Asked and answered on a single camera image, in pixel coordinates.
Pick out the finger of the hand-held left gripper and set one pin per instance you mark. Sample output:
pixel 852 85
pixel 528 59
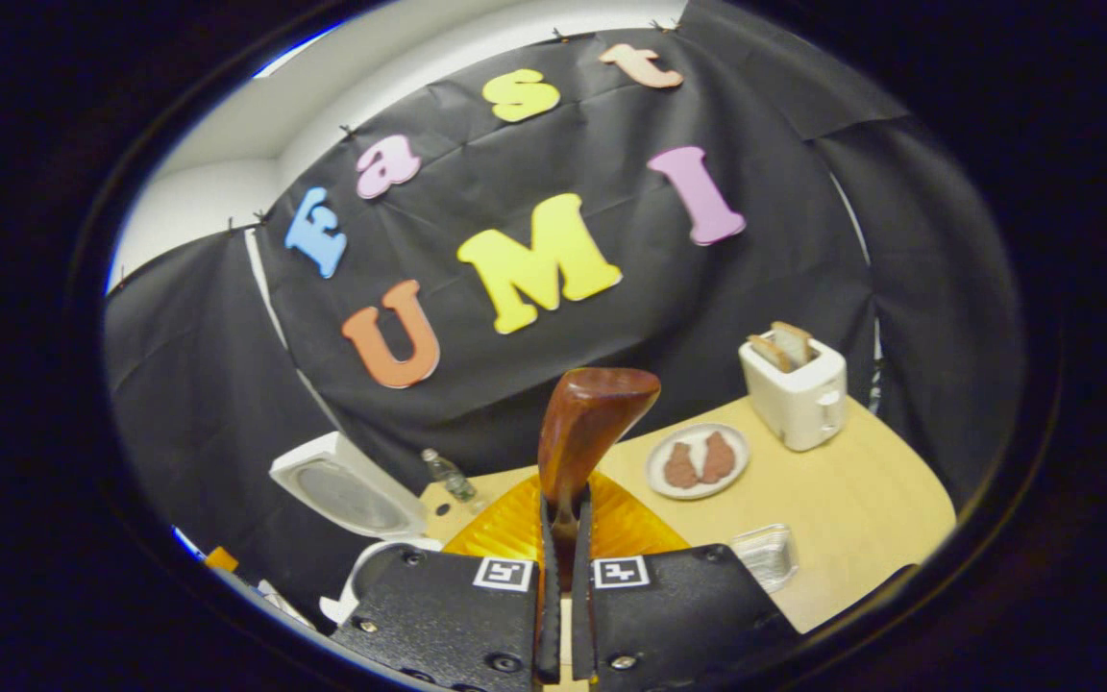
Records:
pixel 222 559

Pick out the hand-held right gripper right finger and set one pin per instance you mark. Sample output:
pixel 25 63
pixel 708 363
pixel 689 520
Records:
pixel 580 625

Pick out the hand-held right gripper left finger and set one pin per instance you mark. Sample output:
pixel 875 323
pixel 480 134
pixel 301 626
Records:
pixel 550 625

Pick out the white rice cooker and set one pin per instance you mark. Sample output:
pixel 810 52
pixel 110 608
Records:
pixel 352 490

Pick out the clear chopstick holder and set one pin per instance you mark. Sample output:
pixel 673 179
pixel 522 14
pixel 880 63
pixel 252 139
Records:
pixel 767 557

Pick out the brown wooden spoon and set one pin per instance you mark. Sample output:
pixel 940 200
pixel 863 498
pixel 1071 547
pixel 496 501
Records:
pixel 592 413

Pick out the white round plate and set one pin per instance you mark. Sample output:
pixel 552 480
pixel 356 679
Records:
pixel 698 492

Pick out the clear plastic water bottle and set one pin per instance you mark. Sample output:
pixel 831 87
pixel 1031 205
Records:
pixel 450 478

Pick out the brown meat piece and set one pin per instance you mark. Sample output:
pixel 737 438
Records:
pixel 718 457
pixel 680 466

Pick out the white toaster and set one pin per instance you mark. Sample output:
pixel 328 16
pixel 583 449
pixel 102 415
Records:
pixel 799 404

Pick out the toast slice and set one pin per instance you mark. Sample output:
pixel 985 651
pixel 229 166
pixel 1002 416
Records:
pixel 771 352
pixel 796 341

